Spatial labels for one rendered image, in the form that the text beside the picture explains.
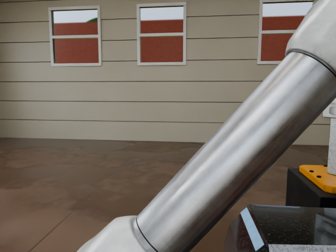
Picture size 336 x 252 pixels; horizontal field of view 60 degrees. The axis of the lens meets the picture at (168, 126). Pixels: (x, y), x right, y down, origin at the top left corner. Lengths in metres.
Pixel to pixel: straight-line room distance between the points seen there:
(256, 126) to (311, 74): 0.11
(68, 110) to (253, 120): 7.62
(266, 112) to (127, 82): 6.99
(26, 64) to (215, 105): 4.96
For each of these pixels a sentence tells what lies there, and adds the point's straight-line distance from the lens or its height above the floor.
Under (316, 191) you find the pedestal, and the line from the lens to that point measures 1.95.
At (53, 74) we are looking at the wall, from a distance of 8.13.
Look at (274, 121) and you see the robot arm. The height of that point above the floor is 1.29.
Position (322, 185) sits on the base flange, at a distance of 1.98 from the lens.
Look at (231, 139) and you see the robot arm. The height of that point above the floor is 1.27.
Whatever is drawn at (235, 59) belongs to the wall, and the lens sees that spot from 7.19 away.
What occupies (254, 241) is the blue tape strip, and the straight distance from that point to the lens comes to 1.16.
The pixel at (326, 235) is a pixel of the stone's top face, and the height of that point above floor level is 0.82.
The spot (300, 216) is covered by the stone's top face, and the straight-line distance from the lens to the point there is 1.35.
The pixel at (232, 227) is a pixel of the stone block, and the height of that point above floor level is 0.74.
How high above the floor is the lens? 1.34
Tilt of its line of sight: 8 degrees down
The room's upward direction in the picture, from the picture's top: straight up
